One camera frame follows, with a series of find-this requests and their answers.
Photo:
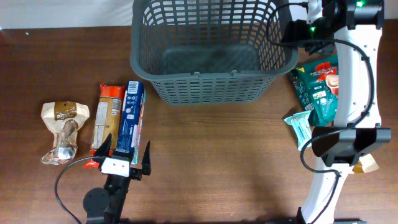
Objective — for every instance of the orange biscuit packet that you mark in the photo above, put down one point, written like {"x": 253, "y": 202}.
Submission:
{"x": 108, "y": 116}

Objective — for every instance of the beige chocolate snack pouch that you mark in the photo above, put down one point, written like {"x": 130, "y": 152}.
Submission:
{"x": 365, "y": 164}

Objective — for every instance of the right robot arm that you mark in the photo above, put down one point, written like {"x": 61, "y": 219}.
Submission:
{"x": 355, "y": 28}

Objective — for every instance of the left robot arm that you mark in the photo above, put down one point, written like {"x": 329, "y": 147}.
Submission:
{"x": 105, "y": 204}

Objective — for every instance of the green coffee sachet bag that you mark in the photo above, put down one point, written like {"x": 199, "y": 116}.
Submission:
{"x": 314, "y": 95}

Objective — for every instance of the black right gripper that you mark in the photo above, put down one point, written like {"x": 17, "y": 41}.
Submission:
{"x": 294, "y": 31}

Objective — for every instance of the grey plastic basket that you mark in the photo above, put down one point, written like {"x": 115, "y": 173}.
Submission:
{"x": 204, "y": 52}

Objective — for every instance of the blue tissue pack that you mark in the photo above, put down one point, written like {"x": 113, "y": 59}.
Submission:
{"x": 131, "y": 118}

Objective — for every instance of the beige brown snack pouch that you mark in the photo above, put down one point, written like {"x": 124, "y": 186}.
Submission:
{"x": 63, "y": 119}

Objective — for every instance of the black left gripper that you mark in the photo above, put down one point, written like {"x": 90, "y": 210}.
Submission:
{"x": 146, "y": 167}

